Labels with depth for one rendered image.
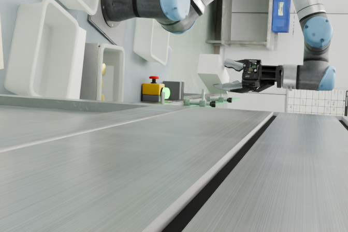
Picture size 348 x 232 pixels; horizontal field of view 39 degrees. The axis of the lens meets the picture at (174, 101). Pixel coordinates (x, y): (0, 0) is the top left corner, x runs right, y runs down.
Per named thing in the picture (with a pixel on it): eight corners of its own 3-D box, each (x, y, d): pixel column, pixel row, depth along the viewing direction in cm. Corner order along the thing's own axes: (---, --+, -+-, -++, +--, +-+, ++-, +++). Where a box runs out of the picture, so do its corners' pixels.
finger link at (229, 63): (216, 50, 152) (244, 59, 149) (219, 56, 157) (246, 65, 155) (213, 59, 152) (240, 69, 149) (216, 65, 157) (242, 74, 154)
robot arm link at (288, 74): (297, 69, 152) (295, 93, 150) (282, 68, 153) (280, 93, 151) (297, 61, 145) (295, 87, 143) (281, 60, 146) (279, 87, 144)
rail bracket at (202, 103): (183, 105, 203) (214, 107, 200) (184, 88, 203) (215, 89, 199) (185, 105, 207) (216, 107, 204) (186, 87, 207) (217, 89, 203)
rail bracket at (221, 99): (205, 101, 247) (231, 103, 244) (205, 87, 247) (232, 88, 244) (206, 101, 251) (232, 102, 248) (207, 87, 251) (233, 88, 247)
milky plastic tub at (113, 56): (69, 125, 131) (98, 127, 129) (72, 41, 130) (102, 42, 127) (95, 120, 148) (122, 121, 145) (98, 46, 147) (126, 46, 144)
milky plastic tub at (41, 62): (-10, 92, 100) (28, 95, 98) (10, -8, 105) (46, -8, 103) (33, 110, 117) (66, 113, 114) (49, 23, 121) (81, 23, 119)
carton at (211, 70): (199, 53, 146) (219, 54, 144) (212, 75, 169) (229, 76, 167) (197, 73, 145) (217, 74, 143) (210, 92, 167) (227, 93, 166)
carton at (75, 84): (43, 120, 119) (65, 121, 117) (53, 24, 121) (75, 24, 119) (55, 121, 125) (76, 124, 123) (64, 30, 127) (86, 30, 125)
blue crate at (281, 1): (274, -15, 653) (290, -14, 647) (275, -11, 692) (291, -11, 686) (271, 30, 658) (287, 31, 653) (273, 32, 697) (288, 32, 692)
